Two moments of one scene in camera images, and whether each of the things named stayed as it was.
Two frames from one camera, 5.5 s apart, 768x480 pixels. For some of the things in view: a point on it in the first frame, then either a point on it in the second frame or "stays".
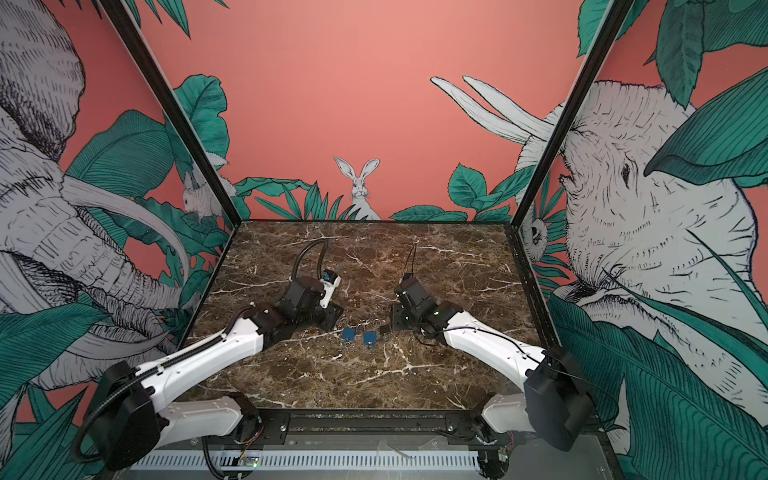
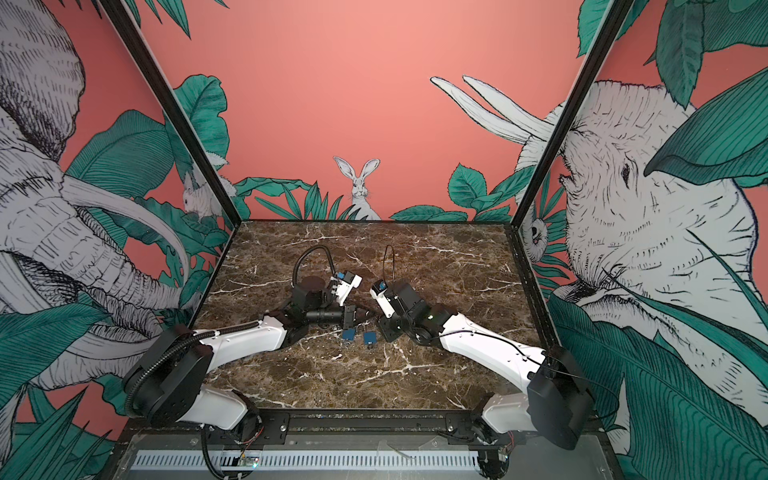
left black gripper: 331,316 -> 348,312
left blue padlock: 349,333 stays
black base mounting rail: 321,426 stays
